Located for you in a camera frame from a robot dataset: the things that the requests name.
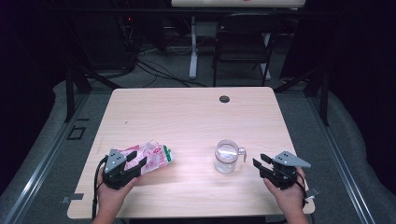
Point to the grey tape piece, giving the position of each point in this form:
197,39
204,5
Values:
313,192
73,197

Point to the person's left hand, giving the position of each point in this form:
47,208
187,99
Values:
110,199

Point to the person's right hand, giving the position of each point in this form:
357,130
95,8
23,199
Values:
291,199

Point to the black folding chair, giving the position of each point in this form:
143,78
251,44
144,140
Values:
246,37

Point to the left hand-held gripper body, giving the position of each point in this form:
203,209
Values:
115,174

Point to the clear glass measuring cup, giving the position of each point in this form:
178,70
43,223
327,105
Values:
225,158

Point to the black metal stand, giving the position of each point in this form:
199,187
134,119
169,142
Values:
73,93
320,93

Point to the pink and white snack bag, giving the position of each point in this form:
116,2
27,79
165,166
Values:
155,157

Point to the metal floor rail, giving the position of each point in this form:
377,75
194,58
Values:
342,168
40,174

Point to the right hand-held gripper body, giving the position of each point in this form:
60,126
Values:
283,175

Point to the white desk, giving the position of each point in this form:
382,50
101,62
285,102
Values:
238,3

